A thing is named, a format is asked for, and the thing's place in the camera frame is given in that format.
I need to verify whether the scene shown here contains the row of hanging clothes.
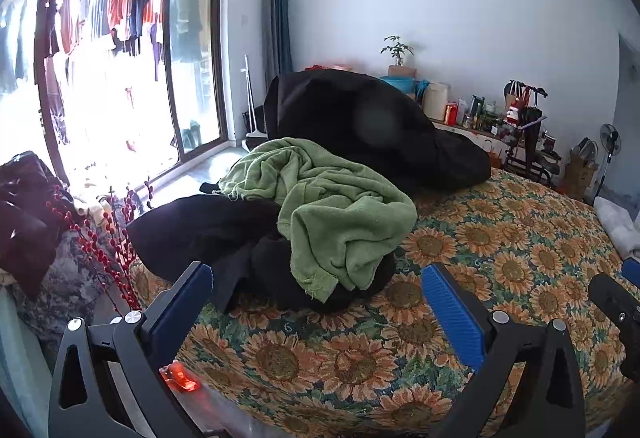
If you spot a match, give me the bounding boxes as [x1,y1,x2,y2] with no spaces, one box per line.
[0,0,206,94]

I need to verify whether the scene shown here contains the black standing fan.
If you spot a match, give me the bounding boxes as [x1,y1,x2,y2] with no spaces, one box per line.
[592,123,622,206]

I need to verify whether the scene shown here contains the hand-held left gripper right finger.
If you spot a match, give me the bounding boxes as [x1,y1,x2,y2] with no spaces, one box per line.
[421,262,586,438]

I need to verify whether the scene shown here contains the grey patterned cloth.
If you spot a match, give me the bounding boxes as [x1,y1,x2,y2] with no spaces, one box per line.
[10,238,131,349]

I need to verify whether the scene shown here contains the green towel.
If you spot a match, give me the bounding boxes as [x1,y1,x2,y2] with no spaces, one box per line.
[218,137,418,303]

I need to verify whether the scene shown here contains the brown cardboard box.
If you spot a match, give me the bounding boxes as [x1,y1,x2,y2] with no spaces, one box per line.
[565,151,598,201]

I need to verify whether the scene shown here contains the white broom with dustpan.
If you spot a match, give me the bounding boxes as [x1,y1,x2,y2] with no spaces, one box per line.
[242,54,271,151]

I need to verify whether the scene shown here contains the potted plant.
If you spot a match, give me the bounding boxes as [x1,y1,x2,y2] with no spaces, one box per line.
[381,35,417,79]

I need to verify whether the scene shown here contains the sliding glass door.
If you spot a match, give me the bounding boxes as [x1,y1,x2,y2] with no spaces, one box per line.
[32,0,232,189]

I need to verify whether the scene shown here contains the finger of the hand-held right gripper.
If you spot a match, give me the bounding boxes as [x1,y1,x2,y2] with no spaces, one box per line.
[622,256,640,291]
[588,272,640,384]

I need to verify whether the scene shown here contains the teal curtain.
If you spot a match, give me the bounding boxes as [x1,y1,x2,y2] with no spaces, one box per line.
[263,0,294,79]

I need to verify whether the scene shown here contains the sunflower printed bed blanket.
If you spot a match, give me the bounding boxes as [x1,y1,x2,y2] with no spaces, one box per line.
[127,167,640,438]

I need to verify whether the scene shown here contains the small grey fan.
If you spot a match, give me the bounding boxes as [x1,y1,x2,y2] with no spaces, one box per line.
[571,137,597,159]

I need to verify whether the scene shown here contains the dark clothing pile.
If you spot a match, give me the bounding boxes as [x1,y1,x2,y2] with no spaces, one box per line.
[0,151,76,299]

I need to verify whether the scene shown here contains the white folded blanket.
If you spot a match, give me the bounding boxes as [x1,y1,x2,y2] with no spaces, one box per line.
[593,196,640,259]

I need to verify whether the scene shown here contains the blue plastic basin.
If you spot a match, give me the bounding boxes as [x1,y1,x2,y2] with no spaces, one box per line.
[379,76,416,94]

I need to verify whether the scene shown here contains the red berry branches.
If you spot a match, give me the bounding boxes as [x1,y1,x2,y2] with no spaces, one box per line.
[46,175,153,311]

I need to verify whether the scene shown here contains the black garment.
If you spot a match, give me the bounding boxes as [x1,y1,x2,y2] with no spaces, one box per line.
[126,182,398,314]

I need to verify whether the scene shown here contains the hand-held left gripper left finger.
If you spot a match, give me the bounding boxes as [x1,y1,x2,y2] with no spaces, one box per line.
[48,261,216,438]

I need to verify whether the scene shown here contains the white plastic jug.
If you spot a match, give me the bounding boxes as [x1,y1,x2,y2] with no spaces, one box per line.
[423,82,451,121]

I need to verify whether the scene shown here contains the large black jacket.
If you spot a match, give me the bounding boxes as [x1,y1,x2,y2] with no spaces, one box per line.
[263,69,492,191]

